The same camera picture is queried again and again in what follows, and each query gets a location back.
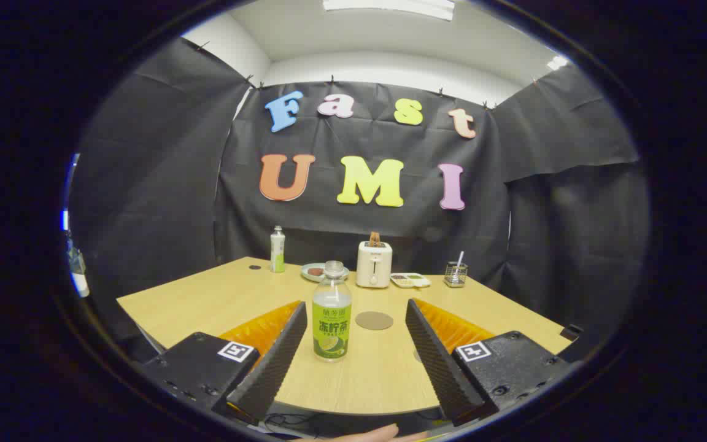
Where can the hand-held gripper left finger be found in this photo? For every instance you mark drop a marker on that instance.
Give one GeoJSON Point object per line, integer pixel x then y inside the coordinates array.
{"type": "Point", "coordinates": [280, 356]}

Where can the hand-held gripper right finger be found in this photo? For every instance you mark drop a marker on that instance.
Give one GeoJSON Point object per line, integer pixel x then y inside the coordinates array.
{"type": "Point", "coordinates": [433, 356]}

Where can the clear green-label juice bottle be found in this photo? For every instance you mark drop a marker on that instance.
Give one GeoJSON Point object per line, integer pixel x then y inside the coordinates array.
{"type": "Point", "coordinates": [332, 325]}

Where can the round brown coaster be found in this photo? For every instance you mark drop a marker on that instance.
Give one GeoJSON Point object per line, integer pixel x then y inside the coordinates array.
{"type": "Point", "coordinates": [374, 320]}

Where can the small white green bottle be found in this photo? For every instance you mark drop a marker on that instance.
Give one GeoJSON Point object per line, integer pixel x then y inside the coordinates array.
{"type": "Point", "coordinates": [277, 252]}

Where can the wooden table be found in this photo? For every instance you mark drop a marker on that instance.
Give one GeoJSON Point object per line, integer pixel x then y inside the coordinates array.
{"type": "Point", "coordinates": [366, 374]}

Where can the white divided tray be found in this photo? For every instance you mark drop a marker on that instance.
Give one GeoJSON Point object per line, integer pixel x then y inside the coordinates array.
{"type": "Point", "coordinates": [410, 280]}

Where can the pale round plate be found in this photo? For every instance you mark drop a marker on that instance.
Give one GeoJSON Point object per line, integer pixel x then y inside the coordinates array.
{"type": "Point", "coordinates": [312, 277]}

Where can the brown food piece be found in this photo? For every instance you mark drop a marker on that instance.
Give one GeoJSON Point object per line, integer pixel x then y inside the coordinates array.
{"type": "Point", "coordinates": [315, 271]}

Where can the white toaster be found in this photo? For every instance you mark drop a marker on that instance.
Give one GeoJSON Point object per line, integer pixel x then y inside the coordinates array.
{"type": "Point", "coordinates": [374, 264]}

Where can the brown bread slice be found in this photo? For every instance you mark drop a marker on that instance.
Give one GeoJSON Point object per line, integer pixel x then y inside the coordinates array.
{"type": "Point", "coordinates": [375, 239]}

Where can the black backdrop cloth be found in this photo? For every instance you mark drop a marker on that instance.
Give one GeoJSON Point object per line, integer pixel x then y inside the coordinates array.
{"type": "Point", "coordinates": [145, 184]}

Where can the small ceiling light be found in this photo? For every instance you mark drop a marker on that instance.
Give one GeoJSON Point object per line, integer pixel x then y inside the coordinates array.
{"type": "Point", "coordinates": [557, 62]}

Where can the long ceiling light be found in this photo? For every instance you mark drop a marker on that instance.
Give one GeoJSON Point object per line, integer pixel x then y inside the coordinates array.
{"type": "Point", "coordinates": [390, 7]}

